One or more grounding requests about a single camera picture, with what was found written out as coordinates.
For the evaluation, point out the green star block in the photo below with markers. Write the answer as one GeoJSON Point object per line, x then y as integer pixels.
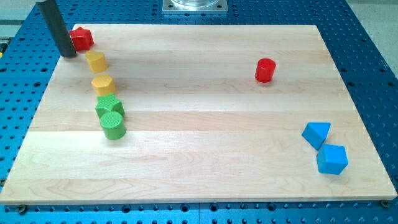
{"type": "Point", "coordinates": [109, 103]}

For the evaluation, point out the red star block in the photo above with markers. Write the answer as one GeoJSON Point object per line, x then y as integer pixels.
{"type": "Point", "coordinates": [82, 38]}

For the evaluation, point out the light wooden board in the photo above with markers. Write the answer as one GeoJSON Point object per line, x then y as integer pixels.
{"type": "Point", "coordinates": [200, 127]}

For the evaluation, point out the red cylinder block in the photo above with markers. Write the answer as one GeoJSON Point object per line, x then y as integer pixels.
{"type": "Point", "coordinates": [265, 70]}

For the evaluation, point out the green cylinder block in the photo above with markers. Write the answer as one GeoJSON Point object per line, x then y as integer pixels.
{"type": "Point", "coordinates": [113, 125]}

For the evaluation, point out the yellow hexagon block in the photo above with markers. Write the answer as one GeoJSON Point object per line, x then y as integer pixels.
{"type": "Point", "coordinates": [103, 84]}

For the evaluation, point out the yellow heart-shaped block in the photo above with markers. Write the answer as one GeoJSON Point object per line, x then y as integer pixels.
{"type": "Point", "coordinates": [96, 61]}

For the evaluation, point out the blue triangular prism block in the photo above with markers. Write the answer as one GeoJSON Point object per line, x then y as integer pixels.
{"type": "Point", "coordinates": [316, 133]}

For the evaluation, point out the blue cube block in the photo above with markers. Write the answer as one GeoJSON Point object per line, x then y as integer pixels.
{"type": "Point", "coordinates": [332, 159]}

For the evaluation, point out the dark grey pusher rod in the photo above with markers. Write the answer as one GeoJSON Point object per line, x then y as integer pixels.
{"type": "Point", "coordinates": [57, 28]}

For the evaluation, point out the left board clamp screw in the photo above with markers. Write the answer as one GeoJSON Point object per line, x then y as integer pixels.
{"type": "Point", "coordinates": [21, 209]}

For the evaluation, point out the board clamp screw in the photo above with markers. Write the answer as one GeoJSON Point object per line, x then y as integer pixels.
{"type": "Point", "coordinates": [21, 209]}
{"type": "Point", "coordinates": [385, 203]}

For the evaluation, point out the right board clamp screw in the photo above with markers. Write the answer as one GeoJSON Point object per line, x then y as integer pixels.
{"type": "Point", "coordinates": [385, 203]}

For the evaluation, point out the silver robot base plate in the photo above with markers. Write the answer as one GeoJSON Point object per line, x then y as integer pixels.
{"type": "Point", "coordinates": [194, 5]}

